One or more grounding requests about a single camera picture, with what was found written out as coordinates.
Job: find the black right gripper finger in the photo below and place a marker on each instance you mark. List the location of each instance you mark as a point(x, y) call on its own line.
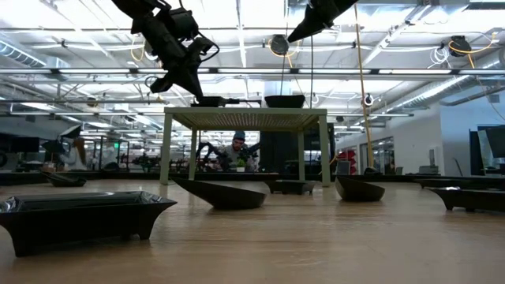
point(319, 16)

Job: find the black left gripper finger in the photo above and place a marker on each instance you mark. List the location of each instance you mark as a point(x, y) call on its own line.
point(196, 77)
point(185, 83)

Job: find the black wavy-edged plate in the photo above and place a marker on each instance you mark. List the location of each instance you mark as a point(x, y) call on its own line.
point(285, 96)
point(285, 103)

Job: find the black teardrop plate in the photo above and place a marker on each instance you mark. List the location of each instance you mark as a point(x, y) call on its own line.
point(65, 181)
point(359, 191)
point(229, 199)

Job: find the green perforated metal riser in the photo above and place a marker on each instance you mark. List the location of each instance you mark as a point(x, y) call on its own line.
point(244, 118)

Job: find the person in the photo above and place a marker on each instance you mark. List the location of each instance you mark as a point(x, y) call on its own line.
point(77, 155)
point(238, 152)

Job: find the small potted green plant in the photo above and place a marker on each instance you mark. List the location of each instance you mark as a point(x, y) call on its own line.
point(240, 163)

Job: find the small black ceiling reel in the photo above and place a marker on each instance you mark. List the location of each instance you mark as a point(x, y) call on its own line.
point(368, 100)

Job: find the black cabinet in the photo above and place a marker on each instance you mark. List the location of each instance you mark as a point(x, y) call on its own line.
point(278, 152)

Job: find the black monitor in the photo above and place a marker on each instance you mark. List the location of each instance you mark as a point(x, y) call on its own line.
point(496, 144)

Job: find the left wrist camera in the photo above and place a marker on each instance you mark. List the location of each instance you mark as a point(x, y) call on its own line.
point(183, 21)

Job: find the silver ventilation duct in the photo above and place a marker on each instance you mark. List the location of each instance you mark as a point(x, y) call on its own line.
point(434, 92)

